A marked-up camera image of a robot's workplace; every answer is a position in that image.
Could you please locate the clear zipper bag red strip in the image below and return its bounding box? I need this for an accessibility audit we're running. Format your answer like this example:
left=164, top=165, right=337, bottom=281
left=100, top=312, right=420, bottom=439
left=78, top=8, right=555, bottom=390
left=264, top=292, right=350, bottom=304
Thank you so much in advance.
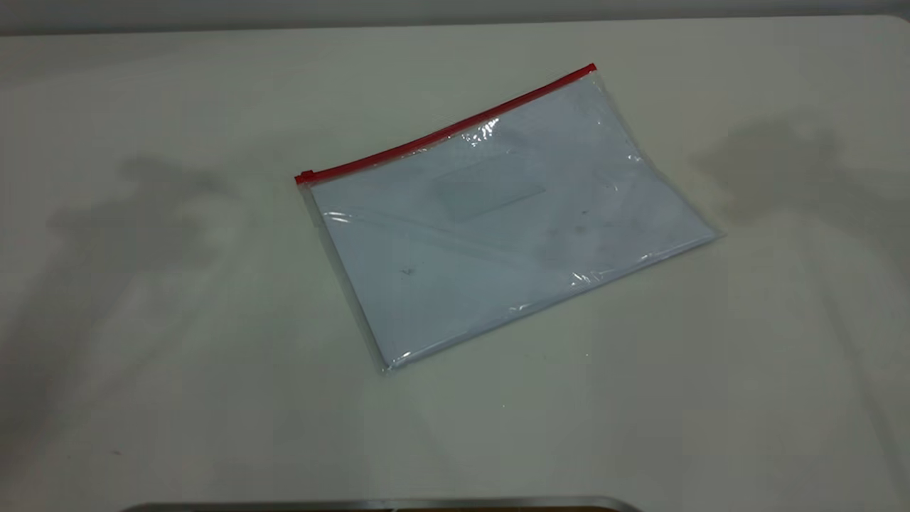
left=294, top=63, right=726, bottom=375

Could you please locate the white paper sheets stack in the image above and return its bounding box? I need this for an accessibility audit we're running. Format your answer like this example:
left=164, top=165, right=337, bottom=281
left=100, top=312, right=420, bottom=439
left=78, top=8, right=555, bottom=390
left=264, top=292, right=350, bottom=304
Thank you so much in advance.
left=311, top=74, right=717, bottom=368

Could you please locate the silver table edge trim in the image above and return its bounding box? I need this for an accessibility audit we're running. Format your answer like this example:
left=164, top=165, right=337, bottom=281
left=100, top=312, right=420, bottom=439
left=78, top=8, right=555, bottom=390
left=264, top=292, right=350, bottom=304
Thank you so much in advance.
left=119, top=495, right=645, bottom=512

